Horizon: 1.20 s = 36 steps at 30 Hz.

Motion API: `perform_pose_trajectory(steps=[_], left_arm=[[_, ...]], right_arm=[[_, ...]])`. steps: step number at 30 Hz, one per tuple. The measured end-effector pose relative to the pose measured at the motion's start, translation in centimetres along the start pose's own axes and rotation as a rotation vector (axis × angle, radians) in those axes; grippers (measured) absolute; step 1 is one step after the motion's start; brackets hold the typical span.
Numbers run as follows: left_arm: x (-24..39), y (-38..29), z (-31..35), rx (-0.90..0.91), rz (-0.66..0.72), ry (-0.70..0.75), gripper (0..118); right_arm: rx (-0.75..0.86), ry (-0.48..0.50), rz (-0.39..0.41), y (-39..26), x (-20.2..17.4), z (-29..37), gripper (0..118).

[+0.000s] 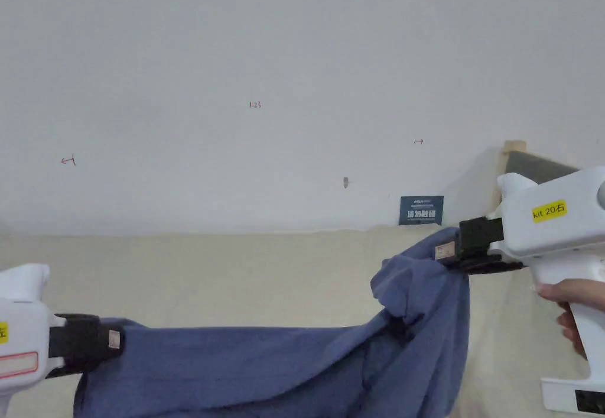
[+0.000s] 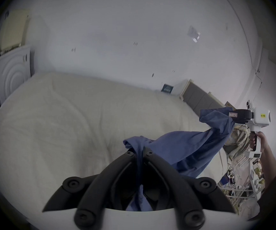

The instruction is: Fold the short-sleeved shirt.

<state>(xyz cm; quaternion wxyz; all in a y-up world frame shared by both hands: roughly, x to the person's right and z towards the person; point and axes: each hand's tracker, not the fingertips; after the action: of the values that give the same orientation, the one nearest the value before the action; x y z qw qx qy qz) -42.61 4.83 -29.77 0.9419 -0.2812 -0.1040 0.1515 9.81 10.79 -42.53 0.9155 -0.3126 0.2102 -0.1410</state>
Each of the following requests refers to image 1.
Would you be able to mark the bed with beige sheet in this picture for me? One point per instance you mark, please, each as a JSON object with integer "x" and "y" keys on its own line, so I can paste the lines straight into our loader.
{"x": 189, "y": 276}

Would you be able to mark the person's right hand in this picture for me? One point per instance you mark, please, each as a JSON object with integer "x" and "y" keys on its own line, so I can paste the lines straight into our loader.
{"x": 567, "y": 291}

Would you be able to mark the blue shirt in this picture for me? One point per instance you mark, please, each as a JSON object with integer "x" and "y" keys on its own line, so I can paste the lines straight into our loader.
{"x": 283, "y": 370}

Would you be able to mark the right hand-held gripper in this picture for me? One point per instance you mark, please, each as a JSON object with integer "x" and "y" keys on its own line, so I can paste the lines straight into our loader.
{"x": 557, "y": 238}

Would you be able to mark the dark blue sign card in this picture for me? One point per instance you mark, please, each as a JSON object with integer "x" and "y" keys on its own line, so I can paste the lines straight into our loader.
{"x": 421, "y": 210}

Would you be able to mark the wooden-framed grey panel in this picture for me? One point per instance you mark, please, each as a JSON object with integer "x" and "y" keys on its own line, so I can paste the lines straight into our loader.
{"x": 534, "y": 167}

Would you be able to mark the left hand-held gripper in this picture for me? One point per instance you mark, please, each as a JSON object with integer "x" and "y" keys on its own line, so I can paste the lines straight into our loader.
{"x": 21, "y": 323}

